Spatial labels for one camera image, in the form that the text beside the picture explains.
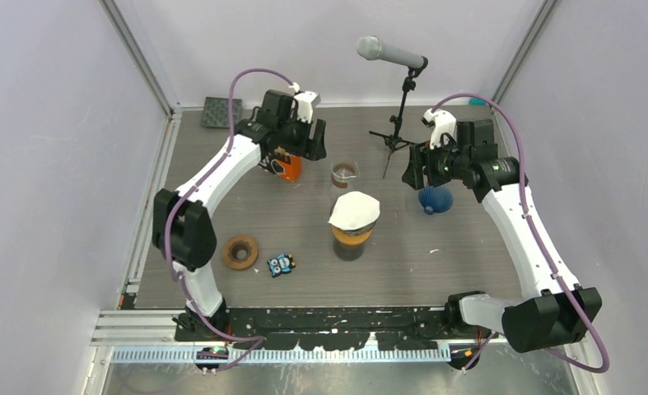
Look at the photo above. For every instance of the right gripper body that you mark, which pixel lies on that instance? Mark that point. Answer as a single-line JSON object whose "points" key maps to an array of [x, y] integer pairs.
{"points": [[440, 164]]}

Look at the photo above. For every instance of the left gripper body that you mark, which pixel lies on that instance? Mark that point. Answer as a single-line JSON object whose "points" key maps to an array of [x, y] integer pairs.
{"points": [[296, 137]]}

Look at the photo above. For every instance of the glass carafe with wooden collar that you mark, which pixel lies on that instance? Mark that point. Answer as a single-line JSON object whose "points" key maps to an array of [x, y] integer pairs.
{"points": [[344, 174]]}

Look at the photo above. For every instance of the white paper coffee filter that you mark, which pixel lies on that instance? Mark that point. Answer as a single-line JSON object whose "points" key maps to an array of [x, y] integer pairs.
{"points": [[354, 210]]}

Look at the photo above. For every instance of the dark glass carafe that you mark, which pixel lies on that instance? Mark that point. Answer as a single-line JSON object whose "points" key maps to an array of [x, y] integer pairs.
{"points": [[348, 252]]}

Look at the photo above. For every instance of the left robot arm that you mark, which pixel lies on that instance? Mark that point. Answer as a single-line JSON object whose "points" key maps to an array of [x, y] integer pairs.
{"points": [[182, 226]]}

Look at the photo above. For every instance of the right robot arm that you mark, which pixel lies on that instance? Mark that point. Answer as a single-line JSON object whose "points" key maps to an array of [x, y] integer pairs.
{"points": [[554, 308]]}

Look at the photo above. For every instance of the orange coffee filter bag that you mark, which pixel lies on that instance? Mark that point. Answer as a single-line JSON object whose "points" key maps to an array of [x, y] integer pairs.
{"points": [[283, 165]]}

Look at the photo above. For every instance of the blue ribbed dripper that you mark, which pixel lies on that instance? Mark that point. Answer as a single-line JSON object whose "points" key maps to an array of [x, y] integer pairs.
{"points": [[435, 200]]}

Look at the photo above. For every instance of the black microphone tripod stand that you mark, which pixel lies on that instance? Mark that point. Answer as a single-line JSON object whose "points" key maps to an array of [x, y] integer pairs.
{"points": [[394, 142]]}

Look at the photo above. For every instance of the dark grey studded plate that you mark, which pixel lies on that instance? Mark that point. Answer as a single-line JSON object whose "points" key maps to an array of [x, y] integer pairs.
{"points": [[216, 110]]}

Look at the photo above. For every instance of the grey microphone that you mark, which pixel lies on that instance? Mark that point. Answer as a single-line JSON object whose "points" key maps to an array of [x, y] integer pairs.
{"points": [[371, 48]]}

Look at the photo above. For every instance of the blue owl toy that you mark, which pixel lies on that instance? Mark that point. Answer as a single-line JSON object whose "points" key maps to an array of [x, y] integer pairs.
{"points": [[283, 263]]}

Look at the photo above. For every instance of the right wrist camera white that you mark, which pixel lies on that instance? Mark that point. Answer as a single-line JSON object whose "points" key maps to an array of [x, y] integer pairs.
{"points": [[443, 127]]}

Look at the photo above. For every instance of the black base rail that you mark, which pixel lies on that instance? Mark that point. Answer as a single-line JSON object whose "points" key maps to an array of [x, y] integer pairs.
{"points": [[332, 329]]}

